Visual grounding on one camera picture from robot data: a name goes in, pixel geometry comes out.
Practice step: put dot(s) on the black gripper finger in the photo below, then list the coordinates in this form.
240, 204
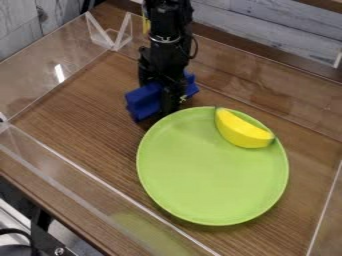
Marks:
172, 92
147, 74

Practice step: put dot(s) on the black clamp with cable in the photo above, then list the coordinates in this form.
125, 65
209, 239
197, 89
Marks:
28, 242

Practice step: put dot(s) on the clear acrylic triangle bracket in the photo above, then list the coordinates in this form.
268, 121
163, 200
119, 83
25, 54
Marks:
109, 38

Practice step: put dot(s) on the yellow labelled tin can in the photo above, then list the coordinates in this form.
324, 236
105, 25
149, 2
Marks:
144, 18

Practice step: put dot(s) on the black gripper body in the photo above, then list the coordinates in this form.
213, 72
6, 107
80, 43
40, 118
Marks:
168, 57

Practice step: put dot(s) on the blue block object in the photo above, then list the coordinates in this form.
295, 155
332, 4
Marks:
144, 99

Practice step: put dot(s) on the green round plate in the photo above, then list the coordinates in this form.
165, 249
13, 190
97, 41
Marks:
203, 179

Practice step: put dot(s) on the yellow banana slice toy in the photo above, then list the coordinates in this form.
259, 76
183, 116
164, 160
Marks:
240, 130

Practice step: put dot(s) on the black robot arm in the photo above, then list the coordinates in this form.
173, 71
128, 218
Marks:
171, 20

